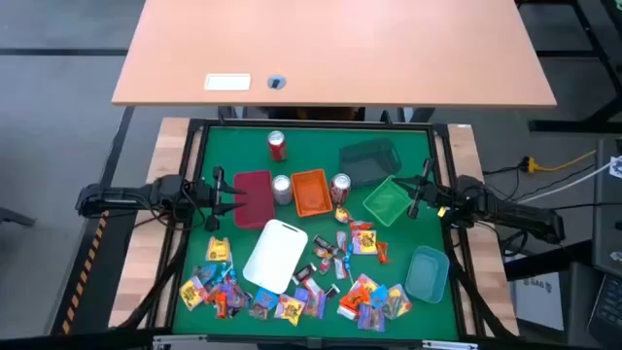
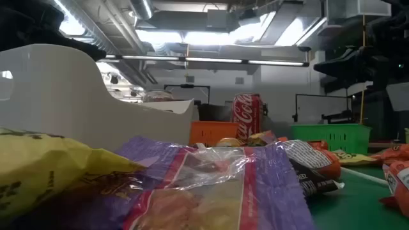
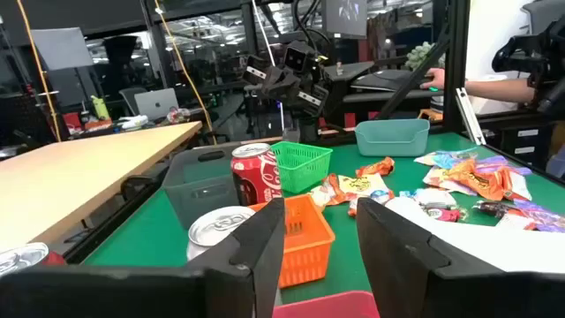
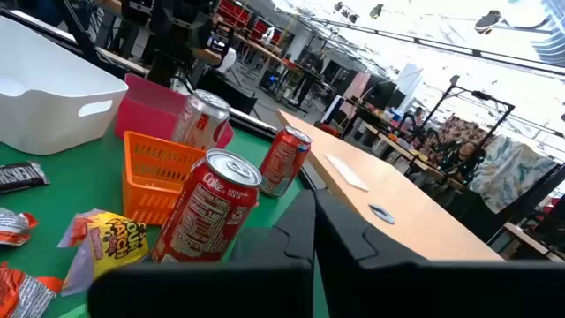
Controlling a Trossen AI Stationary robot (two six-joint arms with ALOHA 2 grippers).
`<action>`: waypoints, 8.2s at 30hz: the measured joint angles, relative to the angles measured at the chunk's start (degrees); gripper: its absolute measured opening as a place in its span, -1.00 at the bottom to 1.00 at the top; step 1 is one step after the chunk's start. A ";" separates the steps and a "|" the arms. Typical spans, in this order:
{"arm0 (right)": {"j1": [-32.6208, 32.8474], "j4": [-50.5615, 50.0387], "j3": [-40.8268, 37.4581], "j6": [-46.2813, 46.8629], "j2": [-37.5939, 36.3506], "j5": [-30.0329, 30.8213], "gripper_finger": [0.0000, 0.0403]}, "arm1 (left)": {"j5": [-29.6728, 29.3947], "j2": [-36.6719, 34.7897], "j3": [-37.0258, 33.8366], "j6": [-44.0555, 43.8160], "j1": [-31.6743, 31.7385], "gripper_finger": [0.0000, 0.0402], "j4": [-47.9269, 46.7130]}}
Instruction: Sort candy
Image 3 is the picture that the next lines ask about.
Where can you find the person's forearm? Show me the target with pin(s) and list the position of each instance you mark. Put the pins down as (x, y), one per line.
(499, 90)

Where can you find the orange plastic basket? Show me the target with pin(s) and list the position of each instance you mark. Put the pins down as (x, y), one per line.
(304, 247)

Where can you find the grey translucent plastic bin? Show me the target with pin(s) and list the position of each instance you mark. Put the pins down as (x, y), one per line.
(198, 190)

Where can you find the blue snack bag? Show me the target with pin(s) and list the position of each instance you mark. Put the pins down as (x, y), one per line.
(446, 159)

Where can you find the green bottle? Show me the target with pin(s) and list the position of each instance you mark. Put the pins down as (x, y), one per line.
(100, 108)

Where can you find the orange white Reese's wrapper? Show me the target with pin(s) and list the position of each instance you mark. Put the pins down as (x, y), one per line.
(326, 194)

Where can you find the silver laptop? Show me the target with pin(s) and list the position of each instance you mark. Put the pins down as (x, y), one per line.
(156, 103)

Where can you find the grey board panel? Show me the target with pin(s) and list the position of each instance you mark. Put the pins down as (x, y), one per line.
(62, 48)

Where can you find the red Coca-Cola can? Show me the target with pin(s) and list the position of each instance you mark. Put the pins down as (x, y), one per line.
(256, 176)

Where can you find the dark drawer cabinet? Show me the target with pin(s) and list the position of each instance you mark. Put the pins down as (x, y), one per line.
(521, 141)

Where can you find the teal plastic bin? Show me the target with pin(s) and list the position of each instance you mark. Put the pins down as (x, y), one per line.
(393, 139)

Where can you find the yellow candy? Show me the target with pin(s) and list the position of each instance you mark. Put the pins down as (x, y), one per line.
(362, 185)

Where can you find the grey office chair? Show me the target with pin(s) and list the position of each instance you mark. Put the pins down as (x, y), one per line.
(130, 99)

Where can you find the silver corner bracket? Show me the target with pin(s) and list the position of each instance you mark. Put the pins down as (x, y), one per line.
(470, 115)

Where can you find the black vertical frame post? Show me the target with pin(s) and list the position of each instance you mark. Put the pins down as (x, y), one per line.
(457, 66)

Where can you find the black standing desk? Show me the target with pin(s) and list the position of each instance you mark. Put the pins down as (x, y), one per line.
(379, 81)

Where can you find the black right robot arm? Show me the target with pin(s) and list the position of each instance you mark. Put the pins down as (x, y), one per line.
(309, 123)

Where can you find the green plastic basket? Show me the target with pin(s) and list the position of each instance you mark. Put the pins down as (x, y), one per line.
(304, 163)

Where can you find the light wooden desk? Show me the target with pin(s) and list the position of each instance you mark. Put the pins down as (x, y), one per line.
(88, 176)

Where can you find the red box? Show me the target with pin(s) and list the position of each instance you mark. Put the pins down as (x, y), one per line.
(73, 123)

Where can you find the purple snack bag clear window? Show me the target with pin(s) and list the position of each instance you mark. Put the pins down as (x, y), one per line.
(538, 216)

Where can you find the black monitor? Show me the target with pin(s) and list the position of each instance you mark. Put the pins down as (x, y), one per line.
(345, 17)

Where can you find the large orange Reese's pack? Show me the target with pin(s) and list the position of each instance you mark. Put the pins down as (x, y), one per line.
(481, 183)

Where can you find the green plush toy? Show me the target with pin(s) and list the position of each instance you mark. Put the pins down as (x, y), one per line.
(419, 55)

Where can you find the person's hand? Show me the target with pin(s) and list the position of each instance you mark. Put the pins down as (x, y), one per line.
(434, 78)

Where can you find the red soda can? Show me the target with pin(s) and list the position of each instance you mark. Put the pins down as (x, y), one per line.
(22, 256)

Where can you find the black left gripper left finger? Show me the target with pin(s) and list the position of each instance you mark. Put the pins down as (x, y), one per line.
(247, 274)

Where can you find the white plastic bin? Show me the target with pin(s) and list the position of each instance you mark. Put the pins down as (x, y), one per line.
(485, 247)

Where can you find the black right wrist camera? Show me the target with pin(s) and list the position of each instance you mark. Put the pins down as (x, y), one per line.
(300, 57)

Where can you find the silver soda can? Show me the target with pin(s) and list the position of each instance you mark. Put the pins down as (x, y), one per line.
(212, 229)

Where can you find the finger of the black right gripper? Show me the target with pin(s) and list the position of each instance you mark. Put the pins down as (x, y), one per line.
(253, 70)
(314, 101)

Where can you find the red plastic bin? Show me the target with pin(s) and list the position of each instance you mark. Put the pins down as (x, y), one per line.
(326, 307)

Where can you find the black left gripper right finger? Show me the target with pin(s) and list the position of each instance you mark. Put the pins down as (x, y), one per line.
(406, 274)

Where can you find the dark brown candy bar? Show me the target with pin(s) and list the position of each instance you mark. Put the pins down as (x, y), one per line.
(492, 207)

